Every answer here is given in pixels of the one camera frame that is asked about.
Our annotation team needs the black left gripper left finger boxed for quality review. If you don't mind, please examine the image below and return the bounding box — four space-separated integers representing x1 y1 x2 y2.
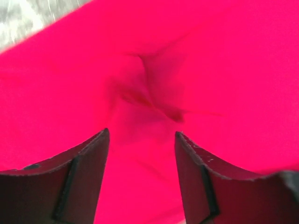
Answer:
0 129 109 224

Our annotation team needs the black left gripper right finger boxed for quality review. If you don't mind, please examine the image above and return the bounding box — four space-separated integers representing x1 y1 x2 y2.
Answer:
175 132 299 224

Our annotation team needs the red t-shirt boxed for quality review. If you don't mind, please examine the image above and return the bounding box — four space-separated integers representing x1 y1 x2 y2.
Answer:
0 0 299 224

